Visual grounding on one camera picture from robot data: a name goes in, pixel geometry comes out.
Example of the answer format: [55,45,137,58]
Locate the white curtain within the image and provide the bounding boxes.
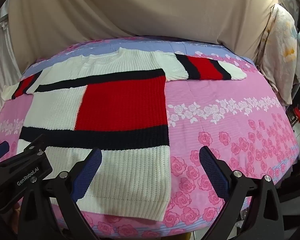
[0,15,23,133]

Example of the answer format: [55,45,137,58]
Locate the pale floral hanging cloth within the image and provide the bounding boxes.
[256,4,300,105]

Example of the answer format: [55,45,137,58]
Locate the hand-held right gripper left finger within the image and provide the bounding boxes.
[20,147,103,240]

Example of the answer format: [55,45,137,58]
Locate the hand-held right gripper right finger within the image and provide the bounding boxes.
[199,145,285,240]

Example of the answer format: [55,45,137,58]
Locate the pink floral bed sheet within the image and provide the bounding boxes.
[0,35,300,236]

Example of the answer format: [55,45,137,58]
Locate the white red navy knit sweater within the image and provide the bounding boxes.
[2,47,247,222]

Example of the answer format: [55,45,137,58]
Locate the beige backdrop cloth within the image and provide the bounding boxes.
[9,0,278,64]

